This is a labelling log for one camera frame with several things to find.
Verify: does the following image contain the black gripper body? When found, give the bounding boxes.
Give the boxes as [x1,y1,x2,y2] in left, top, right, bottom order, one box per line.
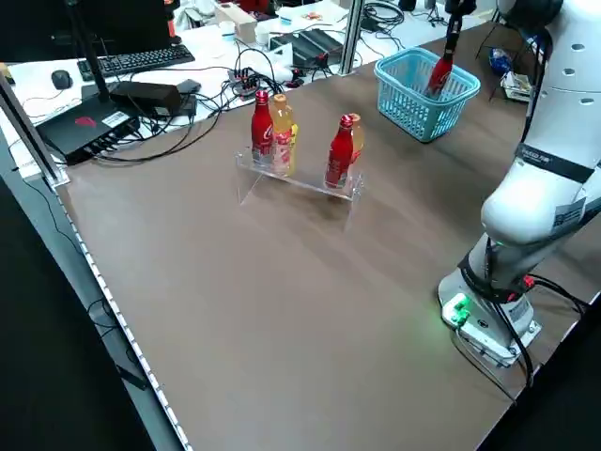
[444,0,477,17]

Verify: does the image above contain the red cola bottle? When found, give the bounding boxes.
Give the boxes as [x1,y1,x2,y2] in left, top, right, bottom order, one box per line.
[425,54,455,99]
[251,89,275,166]
[323,115,357,188]

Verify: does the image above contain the blue snack bag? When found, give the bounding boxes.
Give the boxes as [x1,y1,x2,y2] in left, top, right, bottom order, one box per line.
[487,46,512,75]

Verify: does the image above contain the blue plastic basket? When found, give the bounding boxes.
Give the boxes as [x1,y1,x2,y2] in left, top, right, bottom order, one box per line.
[374,46,482,145]

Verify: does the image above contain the yellow drink bottle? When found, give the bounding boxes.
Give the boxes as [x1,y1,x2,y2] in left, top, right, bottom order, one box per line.
[286,122,301,176]
[347,112,366,164]

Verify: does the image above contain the orange drink bottle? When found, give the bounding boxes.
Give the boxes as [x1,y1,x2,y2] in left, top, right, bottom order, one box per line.
[270,93,296,176]

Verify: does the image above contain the clear acrylic bottle tray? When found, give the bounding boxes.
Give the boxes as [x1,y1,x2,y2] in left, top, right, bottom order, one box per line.
[234,145,365,231]

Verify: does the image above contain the black ridged device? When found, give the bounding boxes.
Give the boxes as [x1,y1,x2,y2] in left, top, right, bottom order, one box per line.
[269,27,345,70]

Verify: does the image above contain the usb hub red plugs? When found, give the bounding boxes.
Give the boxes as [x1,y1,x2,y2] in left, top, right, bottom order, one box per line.
[227,67,263,99]

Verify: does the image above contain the cardboard box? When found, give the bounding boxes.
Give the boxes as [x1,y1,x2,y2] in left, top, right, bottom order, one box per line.
[213,2,259,41]

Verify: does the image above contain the black keyboard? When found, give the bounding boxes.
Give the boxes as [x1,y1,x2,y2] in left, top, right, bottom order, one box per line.
[76,45,196,79]

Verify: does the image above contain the black power brick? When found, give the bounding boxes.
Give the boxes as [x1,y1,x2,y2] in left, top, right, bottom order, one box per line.
[109,80,183,117]

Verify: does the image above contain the black computer monitor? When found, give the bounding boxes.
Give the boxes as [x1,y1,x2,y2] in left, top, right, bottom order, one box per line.
[0,0,174,63]

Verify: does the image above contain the black console red logo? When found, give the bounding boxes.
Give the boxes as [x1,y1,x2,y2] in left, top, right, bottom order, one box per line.
[35,84,143,166]

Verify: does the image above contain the black computer mouse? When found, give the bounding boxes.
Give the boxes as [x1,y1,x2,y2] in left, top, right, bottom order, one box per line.
[50,69,75,91]

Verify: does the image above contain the black wire rack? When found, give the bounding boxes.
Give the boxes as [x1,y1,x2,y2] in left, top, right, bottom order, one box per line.
[474,18,536,102]

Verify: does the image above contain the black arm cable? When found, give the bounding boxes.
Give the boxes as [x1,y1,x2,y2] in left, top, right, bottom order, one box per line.
[518,18,555,159]

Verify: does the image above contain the aluminium frame post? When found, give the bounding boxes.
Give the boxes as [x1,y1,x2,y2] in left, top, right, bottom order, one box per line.
[0,72,68,188]
[338,0,366,76]

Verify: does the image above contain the black base cables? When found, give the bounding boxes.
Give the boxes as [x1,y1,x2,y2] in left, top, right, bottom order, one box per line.
[448,274,591,408]

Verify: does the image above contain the black desk cable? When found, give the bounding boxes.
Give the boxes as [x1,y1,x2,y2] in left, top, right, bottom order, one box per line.
[91,70,283,163]

